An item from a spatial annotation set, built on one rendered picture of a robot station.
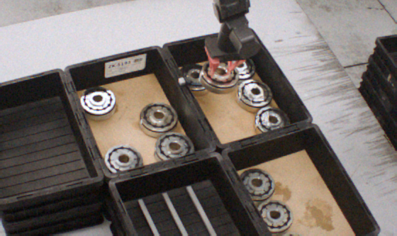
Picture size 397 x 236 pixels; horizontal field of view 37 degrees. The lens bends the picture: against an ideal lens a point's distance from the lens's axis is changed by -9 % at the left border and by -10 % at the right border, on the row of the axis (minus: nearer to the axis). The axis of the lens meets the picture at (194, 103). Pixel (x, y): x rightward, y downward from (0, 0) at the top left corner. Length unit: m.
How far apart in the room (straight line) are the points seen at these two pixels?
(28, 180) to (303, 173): 0.76
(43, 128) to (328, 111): 0.94
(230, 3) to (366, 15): 2.37
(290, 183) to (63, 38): 0.96
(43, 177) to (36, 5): 1.92
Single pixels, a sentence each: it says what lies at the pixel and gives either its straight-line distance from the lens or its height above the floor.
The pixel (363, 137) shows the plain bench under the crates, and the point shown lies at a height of 0.70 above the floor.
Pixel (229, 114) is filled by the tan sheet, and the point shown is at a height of 0.83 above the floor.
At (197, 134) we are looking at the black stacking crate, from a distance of 1.68.
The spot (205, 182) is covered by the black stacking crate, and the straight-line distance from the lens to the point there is 1.68.
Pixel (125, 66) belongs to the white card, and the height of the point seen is 0.89.
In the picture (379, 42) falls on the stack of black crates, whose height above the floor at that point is 0.59.
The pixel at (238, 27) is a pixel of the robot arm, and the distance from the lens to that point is 1.53.
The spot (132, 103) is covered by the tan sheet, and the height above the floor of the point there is 0.83.
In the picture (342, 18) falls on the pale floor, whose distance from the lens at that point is 3.69.
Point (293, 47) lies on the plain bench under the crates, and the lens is 2.29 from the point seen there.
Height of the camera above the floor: 2.19
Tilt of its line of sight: 48 degrees down
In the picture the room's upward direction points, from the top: 11 degrees clockwise
